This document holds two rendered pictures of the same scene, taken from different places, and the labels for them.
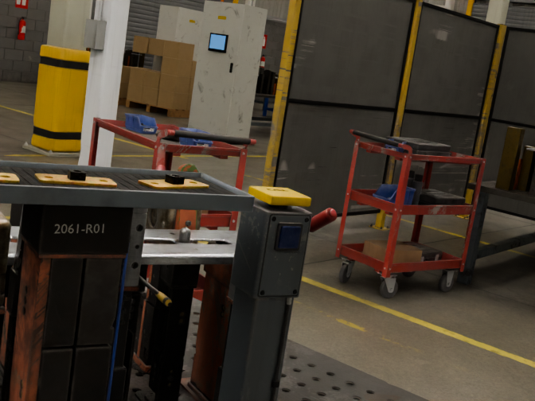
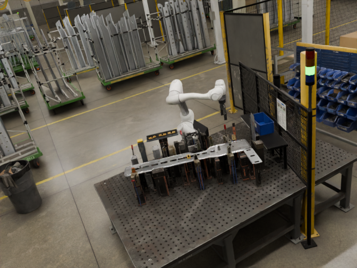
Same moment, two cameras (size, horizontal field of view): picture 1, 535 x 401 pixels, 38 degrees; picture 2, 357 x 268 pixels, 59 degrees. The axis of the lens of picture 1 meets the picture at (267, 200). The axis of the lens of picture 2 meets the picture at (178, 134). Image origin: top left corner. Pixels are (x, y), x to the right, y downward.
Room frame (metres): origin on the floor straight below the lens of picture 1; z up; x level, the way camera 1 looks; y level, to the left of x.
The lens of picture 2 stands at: (3.61, 1.95, 2.76)
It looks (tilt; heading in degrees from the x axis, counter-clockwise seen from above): 27 degrees down; 209
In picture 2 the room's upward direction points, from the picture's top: 12 degrees counter-clockwise
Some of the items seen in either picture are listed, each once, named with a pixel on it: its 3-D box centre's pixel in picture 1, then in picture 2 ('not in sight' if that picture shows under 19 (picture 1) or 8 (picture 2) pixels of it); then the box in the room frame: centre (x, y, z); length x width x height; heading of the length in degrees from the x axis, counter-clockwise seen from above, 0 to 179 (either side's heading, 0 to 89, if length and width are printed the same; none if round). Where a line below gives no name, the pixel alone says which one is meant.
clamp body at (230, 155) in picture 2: not in sight; (231, 167); (0.97, 1.03, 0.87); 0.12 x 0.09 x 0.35; 32
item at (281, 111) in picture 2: not in sight; (282, 114); (0.56, 1.50, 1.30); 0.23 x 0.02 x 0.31; 32
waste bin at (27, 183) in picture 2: not in sight; (20, 187); (1.22, -2.21, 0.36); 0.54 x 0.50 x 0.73; 51
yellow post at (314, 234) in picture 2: not in sight; (307, 155); (0.84, 1.76, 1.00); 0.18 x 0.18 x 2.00; 32
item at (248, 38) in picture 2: not in sight; (247, 70); (-1.87, 0.57, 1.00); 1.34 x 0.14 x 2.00; 51
